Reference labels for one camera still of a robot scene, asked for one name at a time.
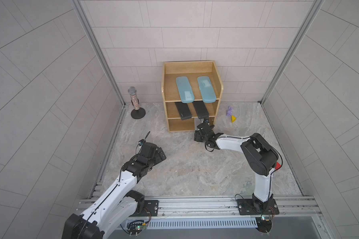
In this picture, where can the metal corner profile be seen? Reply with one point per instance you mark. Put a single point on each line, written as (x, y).
(97, 49)
(311, 15)

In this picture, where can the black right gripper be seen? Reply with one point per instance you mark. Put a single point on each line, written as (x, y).
(197, 135)

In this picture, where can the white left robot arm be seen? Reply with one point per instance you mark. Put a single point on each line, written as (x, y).
(118, 202)

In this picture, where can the yellow triangular block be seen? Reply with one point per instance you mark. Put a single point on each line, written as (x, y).
(233, 119)

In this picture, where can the wooden three-tier shelf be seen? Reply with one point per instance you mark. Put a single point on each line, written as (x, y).
(170, 93)

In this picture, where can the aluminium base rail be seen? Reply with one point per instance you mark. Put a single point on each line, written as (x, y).
(169, 212)

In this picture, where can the black pencil case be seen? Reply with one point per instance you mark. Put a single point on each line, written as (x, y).
(200, 109)
(183, 110)

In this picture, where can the teal pencil case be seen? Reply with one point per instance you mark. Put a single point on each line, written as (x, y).
(185, 90)
(206, 89)

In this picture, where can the circuit board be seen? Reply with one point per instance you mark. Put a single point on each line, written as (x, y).
(134, 228)
(264, 223)

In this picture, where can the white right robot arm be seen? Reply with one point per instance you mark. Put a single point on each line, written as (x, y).
(262, 159)

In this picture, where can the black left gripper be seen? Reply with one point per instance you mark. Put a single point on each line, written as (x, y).
(159, 159)

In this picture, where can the right circuit board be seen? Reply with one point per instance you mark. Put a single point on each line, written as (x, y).
(264, 223)

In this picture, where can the left circuit board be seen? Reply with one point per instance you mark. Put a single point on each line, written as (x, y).
(134, 228)

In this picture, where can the metal corner profile left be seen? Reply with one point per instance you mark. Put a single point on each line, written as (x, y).
(97, 49)

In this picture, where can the purple bunny figurine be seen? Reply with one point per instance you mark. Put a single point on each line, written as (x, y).
(229, 111)

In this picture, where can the toy microphone on stand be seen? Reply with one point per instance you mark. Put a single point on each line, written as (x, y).
(138, 112)

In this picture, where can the metal corner profile right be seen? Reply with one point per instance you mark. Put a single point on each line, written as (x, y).
(311, 15)

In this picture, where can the red block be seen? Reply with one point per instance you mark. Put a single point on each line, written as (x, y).
(278, 165)

